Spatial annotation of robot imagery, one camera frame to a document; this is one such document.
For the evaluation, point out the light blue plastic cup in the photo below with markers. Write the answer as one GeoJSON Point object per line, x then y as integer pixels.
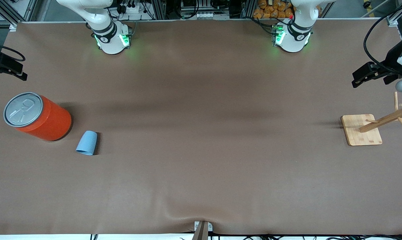
{"type": "Point", "coordinates": [87, 143]}

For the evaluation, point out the white connector block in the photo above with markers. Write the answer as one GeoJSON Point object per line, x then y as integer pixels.
{"type": "Point", "coordinates": [207, 15]}

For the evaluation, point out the brown table cover cloth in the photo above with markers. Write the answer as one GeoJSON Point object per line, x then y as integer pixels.
{"type": "Point", "coordinates": [200, 166]}

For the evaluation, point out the bag of orange snacks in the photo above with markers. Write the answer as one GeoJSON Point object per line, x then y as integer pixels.
{"type": "Point", "coordinates": [270, 10]}

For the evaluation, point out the aluminium frame profile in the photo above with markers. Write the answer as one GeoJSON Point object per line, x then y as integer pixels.
{"type": "Point", "coordinates": [7, 13]}
{"type": "Point", "coordinates": [395, 18]}

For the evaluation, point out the bamboo cup rack stand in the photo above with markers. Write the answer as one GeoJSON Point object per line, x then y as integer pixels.
{"type": "Point", "coordinates": [360, 133]}

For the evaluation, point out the metal clamp bracket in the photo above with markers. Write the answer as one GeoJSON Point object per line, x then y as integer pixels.
{"type": "Point", "coordinates": [210, 226]}

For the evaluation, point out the orange can with silver lid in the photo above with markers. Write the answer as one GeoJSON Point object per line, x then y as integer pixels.
{"type": "Point", "coordinates": [51, 121]}

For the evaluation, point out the white power strip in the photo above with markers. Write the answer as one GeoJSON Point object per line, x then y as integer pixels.
{"type": "Point", "coordinates": [131, 8]}

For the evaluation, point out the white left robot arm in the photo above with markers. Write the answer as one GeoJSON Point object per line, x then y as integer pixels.
{"type": "Point", "coordinates": [295, 38]}

